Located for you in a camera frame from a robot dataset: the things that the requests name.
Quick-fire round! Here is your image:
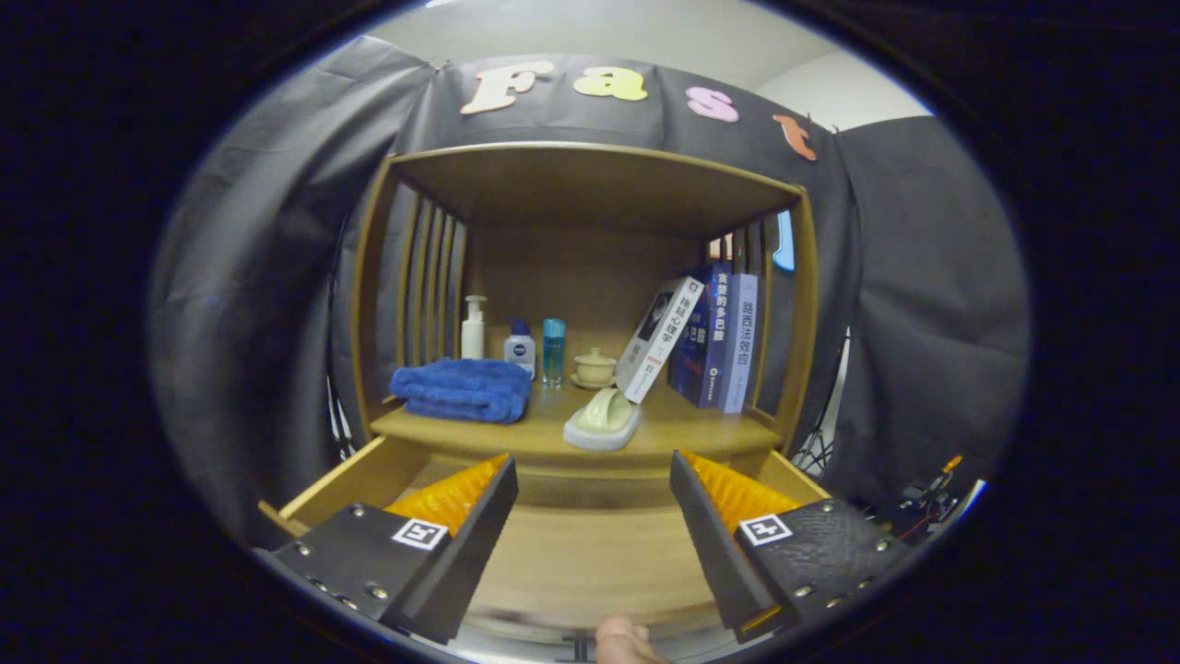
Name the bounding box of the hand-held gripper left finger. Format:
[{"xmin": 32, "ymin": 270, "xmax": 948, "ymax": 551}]
[{"xmin": 265, "ymin": 453, "xmax": 520, "ymax": 646}]

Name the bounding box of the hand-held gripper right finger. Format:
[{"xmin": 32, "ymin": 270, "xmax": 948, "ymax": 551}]
[{"xmin": 669, "ymin": 449, "xmax": 911, "ymax": 645}]

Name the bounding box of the wooden drawer with black knob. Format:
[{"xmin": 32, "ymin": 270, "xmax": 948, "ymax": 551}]
[{"xmin": 258, "ymin": 435, "xmax": 831, "ymax": 646}]

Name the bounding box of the green scrub brush with sponge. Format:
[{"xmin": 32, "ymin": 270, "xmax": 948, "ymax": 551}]
[{"xmin": 562, "ymin": 387, "xmax": 643, "ymax": 453}]

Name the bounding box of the wooden countertop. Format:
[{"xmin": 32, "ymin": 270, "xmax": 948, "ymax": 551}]
[{"xmin": 369, "ymin": 378, "xmax": 785, "ymax": 467}]

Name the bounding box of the wooden cabinet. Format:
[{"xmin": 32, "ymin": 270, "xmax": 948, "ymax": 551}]
[{"xmin": 350, "ymin": 141, "xmax": 821, "ymax": 480}]

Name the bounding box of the folded blue towel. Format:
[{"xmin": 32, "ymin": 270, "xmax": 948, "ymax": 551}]
[{"xmin": 388, "ymin": 358, "xmax": 533, "ymax": 425}]

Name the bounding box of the dark blue book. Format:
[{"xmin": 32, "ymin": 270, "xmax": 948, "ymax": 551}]
[{"xmin": 667, "ymin": 267, "xmax": 734, "ymax": 409}]

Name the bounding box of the pale lavender book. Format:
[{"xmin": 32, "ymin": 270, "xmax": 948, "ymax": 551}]
[{"xmin": 724, "ymin": 273, "xmax": 760, "ymax": 414}]

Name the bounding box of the white book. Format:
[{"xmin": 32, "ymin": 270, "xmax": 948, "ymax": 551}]
[{"xmin": 615, "ymin": 276, "xmax": 705, "ymax": 405}]

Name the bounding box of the beige lidded teacup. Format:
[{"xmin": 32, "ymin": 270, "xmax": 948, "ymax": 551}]
[{"xmin": 570, "ymin": 347, "xmax": 618, "ymax": 390}]

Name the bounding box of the white bottle with blue cap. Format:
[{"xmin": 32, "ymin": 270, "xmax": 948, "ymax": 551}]
[{"xmin": 503, "ymin": 319, "xmax": 537, "ymax": 380}]

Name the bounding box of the white pump bottle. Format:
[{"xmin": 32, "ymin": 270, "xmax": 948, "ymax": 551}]
[{"xmin": 460, "ymin": 295, "xmax": 489, "ymax": 361}]

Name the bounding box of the clear blue bottle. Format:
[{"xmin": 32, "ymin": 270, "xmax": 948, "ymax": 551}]
[{"xmin": 541, "ymin": 318, "xmax": 567, "ymax": 386}]

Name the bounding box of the dark device with orange part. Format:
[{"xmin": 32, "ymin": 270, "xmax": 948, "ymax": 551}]
[{"xmin": 899, "ymin": 454, "xmax": 969, "ymax": 536}]

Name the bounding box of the black backdrop cloth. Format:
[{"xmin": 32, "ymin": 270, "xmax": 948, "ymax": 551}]
[{"xmin": 147, "ymin": 35, "xmax": 1032, "ymax": 545}]

